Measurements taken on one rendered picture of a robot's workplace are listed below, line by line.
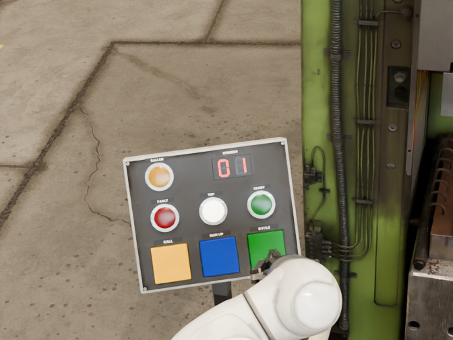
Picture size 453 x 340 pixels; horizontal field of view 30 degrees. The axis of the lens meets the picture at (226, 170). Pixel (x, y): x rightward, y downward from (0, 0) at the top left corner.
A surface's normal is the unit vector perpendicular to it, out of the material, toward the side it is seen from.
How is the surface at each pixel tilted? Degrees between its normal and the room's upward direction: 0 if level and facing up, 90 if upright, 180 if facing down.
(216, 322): 18
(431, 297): 90
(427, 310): 90
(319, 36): 90
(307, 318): 64
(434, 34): 90
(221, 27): 0
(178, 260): 60
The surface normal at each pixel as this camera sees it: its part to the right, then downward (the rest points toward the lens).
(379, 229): -0.30, 0.55
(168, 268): 0.07, 0.06
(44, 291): -0.07, -0.83
